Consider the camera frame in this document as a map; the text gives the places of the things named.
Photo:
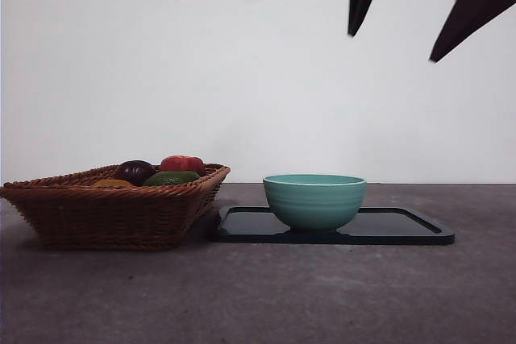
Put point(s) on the teal ribbed bowl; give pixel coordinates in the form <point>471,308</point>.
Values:
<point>314,207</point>

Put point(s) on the dark purple round fruit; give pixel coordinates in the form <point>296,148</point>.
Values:
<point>135,171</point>

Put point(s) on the red round fruit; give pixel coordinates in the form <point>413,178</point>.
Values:
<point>181,164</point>

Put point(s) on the dark rectangular tray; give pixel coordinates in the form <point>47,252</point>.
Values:
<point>383,227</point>

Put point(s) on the brown wicker basket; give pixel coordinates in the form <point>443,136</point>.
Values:
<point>101,219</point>

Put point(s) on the green oval fruit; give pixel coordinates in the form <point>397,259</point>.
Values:
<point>171,179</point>

